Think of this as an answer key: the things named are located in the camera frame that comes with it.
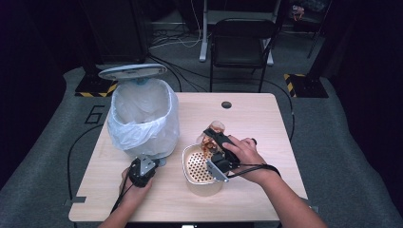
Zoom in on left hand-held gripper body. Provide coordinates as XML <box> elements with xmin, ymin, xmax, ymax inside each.
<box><xmin>127</xmin><ymin>154</ymin><xmax>161</xmax><ymax>188</ymax></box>

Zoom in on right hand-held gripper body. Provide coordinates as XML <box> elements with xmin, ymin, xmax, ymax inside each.
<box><xmin>205</xmin><ymin>143</ymin><xmax>241</xmax><ymax>183</ymax></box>

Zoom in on orange food scraps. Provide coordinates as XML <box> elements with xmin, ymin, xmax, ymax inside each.
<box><xmin>202</xmin><ymin>139</ymin><xmax>220</xmax><ymax>158</ymax></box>

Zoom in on beige strainer basin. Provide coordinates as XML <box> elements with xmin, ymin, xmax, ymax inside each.
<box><xmin>181</xmin><ymin>143</ymin><xmax>226</xmax><ymax>198</ymax></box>

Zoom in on translucent white trash bag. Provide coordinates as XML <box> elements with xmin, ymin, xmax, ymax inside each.
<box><xmin>106</xmin><ymin>78</ymin><xmax>181</xmax><ymax>159</ymax></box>

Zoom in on white grey pedal trash can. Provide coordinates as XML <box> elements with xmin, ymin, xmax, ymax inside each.
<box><xmin>98</xmin><ymin>63</ymin><xmax>181</xmax><ymax>167</ymax></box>

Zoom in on person's right hand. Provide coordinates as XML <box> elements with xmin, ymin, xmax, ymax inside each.
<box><xmin>222</xmin><ymin>136</ymin><xmax>277</xmax><ymax>186</ymax></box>

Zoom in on person's left hand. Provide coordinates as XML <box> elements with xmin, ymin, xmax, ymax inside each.
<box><xmin>118</xmin><ymin>169</ymin><xmax>154</xmax><ymax>205</ymax></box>

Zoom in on black stand base hazard tape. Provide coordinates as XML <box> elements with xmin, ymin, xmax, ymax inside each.
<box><xmin>283</xmin><ymin>73</ymin><xmax>330</xmax><ymax>99</ymax></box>
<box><xmin>74</xmin><ymin>72</ymin><xmax>123</xmax><ymax>98</ymax></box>

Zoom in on black folding chair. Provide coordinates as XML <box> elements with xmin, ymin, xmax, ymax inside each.
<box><xmin>208</xmin><ymin>17</ymin><xmax>278</xmax><ymax>93</ymax></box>

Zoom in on dark cabinet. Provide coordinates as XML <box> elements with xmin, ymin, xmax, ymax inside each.
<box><xmin>79</xmin><ymin>0</ymin><xmax>150</xmax><ymax>65</ymax></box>

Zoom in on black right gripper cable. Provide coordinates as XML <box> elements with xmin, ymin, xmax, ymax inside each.
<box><xmin>227</xmin><ymin>162</ymin><xmax>281</xmax><ymax>179</ymax></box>

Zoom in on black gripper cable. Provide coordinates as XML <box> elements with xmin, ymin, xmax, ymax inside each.
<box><xmin>227</xmin><ymin>162</ymin><xmax>281</xmax><ymax>179</ymax></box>
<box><xmin>110</xmin><ymin>172</ymin><xmax>134</xmax><ymax>215</ymax></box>

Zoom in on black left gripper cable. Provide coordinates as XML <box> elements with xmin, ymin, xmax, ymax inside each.
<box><xmin>110</xmin><ymin>172</ymin><xmax>134</xmax><ymax>215</ymax></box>

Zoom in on grey metal table bracket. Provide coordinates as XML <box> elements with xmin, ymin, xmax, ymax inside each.
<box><xmin>305</xmin><ymin>198</ymin><xmax>319</xmax><ymax>214</ymax></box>
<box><xmin>63</xmin><ymin>196</ymin><xmax>87</xmax><ymax>207</ymax></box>

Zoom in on black floor cable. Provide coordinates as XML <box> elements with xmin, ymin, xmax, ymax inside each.
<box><xmin>262</xmin><ymin>79</ymin><xmax>296</xmax><ymax>143</ymax></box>

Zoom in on white desk frame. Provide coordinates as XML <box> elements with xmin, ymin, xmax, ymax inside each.
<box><xmin>199</xmin><ymin>0</ymin><xmax>283</xmax><ymax>67</ymax></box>

